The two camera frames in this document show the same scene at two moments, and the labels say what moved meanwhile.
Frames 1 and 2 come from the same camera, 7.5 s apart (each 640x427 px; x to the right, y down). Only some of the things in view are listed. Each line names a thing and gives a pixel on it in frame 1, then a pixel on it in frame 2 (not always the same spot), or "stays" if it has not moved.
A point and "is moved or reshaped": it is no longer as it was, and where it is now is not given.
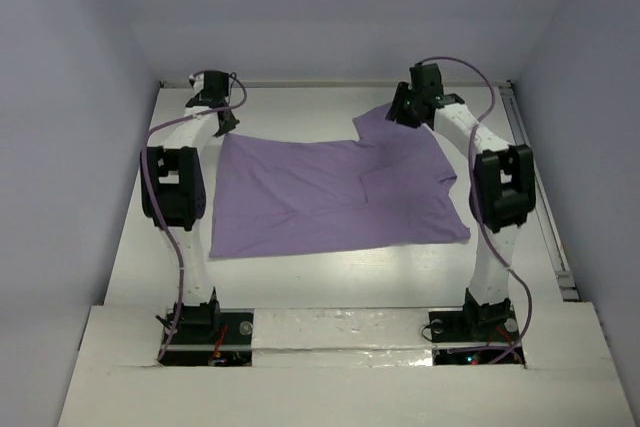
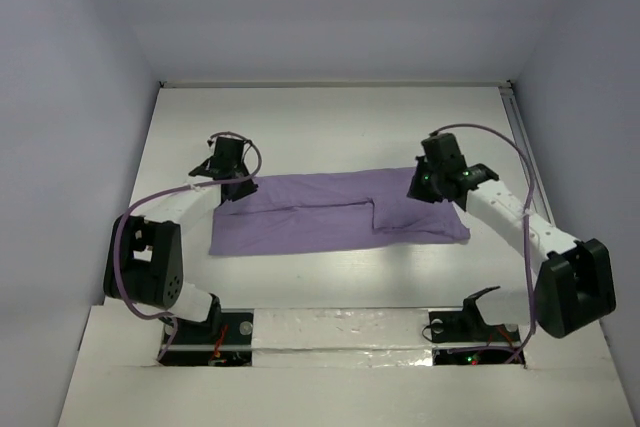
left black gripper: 228,126 to 247,189
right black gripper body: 401,110 to 420,189
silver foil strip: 342,338 stays
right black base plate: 459,339 stays
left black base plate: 190,344 stays
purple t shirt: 390,186 is moved or reshaped
